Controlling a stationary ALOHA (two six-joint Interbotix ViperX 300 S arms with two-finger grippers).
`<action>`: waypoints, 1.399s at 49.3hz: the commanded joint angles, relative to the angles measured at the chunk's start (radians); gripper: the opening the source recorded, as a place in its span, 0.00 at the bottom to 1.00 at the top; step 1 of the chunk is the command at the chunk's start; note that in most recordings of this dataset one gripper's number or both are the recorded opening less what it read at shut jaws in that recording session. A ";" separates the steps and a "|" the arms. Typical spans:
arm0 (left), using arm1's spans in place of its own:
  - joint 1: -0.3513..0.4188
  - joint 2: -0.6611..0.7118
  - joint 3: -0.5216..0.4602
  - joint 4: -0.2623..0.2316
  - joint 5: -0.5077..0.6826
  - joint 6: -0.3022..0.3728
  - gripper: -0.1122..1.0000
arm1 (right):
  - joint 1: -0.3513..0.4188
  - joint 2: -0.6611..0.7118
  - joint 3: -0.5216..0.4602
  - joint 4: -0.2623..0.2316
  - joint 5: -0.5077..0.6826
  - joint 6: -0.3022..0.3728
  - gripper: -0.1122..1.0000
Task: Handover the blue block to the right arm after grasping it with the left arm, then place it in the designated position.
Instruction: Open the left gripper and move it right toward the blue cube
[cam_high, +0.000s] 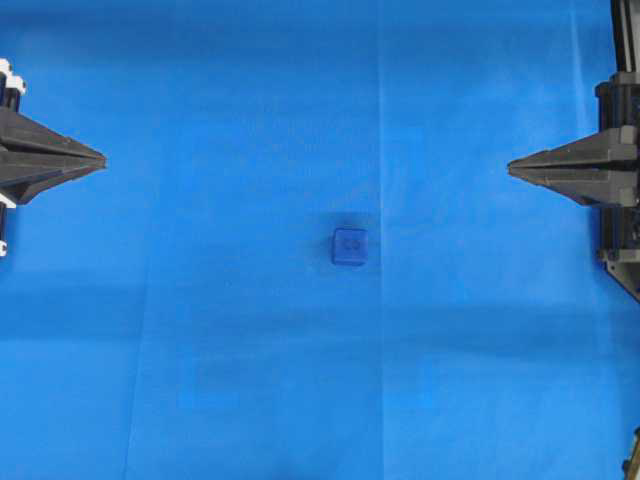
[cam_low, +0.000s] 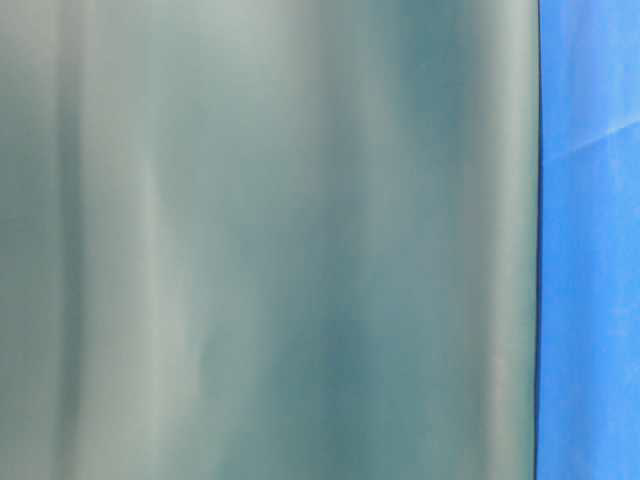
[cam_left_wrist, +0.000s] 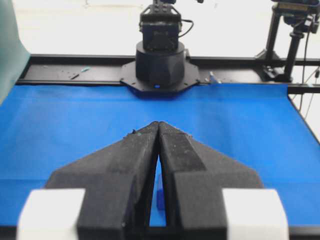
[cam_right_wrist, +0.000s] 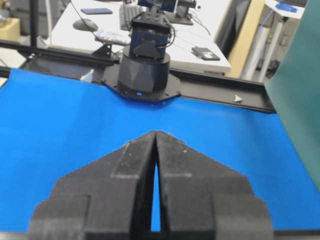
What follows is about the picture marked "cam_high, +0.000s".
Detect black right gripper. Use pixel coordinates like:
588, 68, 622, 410
507, 70, 640, 262

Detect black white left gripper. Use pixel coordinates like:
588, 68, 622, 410
0, 58, 108, 258

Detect blue cube block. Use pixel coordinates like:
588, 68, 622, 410
331, 228, 368, 266

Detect blue table cloth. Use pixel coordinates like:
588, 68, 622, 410
1, 1, 639, 479

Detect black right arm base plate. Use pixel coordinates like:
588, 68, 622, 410
598, 250, 639, 302

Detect black aluminium frame rail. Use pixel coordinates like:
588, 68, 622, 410
610, 0, 639, 72

